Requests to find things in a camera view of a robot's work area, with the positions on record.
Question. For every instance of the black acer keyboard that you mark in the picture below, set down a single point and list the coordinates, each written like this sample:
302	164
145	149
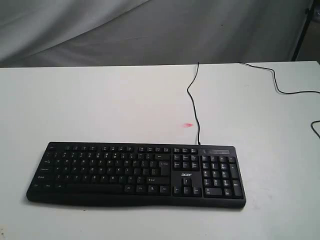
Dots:
138	174

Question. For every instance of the grey backdrop cloth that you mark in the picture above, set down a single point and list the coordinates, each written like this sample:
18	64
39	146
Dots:
74	33

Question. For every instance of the black tripod stand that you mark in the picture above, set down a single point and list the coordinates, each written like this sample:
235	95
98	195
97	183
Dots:
308	12

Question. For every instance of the black cable loop right edge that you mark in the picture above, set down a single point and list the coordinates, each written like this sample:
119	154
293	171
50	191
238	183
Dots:
313	129

